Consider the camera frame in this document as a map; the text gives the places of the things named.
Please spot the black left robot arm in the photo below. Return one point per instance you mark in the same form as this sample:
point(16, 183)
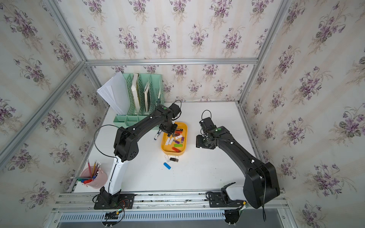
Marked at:
point(126, 144)

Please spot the blue usb drive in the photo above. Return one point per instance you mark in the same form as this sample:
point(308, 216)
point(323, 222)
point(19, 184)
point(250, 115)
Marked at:
point(167, 166)

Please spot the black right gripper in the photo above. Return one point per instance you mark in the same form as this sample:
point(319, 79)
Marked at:
point(198, 143)

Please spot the pink pen cup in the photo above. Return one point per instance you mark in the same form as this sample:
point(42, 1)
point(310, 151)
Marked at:
point(93, 176)

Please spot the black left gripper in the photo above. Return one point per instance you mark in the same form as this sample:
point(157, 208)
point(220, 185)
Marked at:
point(171, 132)

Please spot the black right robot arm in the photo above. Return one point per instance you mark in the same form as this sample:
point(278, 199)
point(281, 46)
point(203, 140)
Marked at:
point(261, 181)

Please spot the white book in organizer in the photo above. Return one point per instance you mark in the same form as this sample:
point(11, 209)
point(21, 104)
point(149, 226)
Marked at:
point(135, 92)

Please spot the dark pen in organizer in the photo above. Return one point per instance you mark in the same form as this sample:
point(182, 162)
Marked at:
point(158, 98)

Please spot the green desk file organizer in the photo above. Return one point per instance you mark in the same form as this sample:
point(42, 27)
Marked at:
point(156, 82)

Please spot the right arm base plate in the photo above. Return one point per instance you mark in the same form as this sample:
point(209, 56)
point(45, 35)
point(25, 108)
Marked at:
point(221, 199)

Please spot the white paper stack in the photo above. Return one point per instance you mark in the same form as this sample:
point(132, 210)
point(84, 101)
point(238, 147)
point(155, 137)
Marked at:
point(115, 93)

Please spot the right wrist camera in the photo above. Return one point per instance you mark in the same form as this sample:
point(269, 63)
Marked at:
point(207, 124)

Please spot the yellow plastic storage box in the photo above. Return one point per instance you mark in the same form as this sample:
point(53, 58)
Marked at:
point(167, 149)

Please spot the beige notebook in organizer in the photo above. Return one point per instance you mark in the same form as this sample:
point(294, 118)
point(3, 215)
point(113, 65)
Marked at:
point(146, 97)

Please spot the blue white marker pen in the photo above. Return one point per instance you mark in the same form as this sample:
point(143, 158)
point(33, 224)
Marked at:
point(157, 135)

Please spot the aluminium front rail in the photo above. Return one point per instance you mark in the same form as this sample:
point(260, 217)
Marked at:
point(142, 201)

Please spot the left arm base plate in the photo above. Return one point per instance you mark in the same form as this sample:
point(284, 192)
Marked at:
point(114, 201)

